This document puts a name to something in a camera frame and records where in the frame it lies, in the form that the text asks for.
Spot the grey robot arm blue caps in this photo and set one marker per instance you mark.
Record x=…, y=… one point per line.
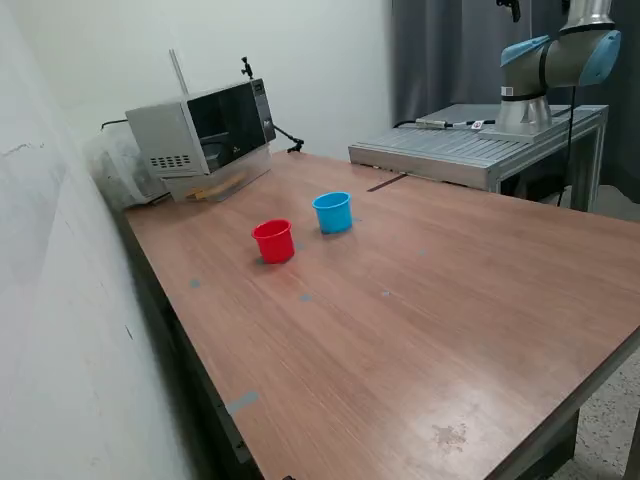
x=525, y=70

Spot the blue cup bin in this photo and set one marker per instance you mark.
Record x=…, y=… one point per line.
x=332, y=217

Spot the red cup bin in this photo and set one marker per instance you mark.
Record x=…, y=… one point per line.
x=273, y=247

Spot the white warning tag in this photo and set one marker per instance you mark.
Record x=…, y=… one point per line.
x=477, y=125

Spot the aluminium robot mounting plate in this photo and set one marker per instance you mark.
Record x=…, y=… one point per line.
x=505, y=136

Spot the aluminium profile robot table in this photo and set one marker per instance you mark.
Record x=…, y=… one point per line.
x=440, y=145

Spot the dark strip on table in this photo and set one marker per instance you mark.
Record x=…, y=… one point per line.
x=385, y=184

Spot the wooden stick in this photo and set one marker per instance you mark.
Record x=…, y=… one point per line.
x=212, y=193
x=215, y=186

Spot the silver microwave oven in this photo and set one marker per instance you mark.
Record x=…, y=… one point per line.
x=165, y=130

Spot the clear plastic bag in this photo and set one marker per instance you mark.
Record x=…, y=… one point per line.
x=112, y=175

